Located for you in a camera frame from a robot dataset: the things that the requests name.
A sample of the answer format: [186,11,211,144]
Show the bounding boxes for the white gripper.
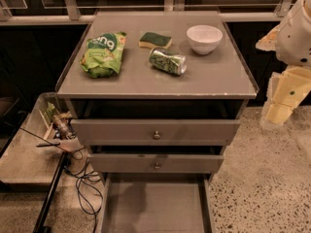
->
[256,2,311,129]

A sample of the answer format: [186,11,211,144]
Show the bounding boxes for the green soda can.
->
[149,48,187,76]

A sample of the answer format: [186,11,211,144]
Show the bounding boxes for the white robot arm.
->
[256,0,311,129]

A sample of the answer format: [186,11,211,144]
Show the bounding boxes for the grey drawer cabinet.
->
[54,11,259,233]

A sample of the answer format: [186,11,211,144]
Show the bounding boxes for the top grey drawer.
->
[71,119,240,146]

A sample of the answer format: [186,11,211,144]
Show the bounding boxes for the grey drawer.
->
[71,119,240,146]
[98,173,216,233]
[89,153,224,174]

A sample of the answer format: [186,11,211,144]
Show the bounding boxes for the bottom grey drawer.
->
[98,173,216,233]

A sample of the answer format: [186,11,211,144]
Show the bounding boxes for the middle grey drawer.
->
[89,153,224,174]

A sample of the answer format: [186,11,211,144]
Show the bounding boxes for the white ceramic bowl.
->
[187,25,223,54]

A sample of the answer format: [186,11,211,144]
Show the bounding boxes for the green and yellow sponge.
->
[138,32,172,49]

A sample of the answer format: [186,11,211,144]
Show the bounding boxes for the green snack bag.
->
[80,31,126,79]

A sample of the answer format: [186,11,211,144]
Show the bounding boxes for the clutter items in bin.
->
[40,102,76,140]

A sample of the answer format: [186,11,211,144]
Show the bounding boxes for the clear plastic bin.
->
[0,92,82,183]

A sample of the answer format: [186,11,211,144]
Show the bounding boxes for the black metal bar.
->
[33,152,68,233]

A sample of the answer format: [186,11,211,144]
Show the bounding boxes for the black cable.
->
[63,146,104,233]

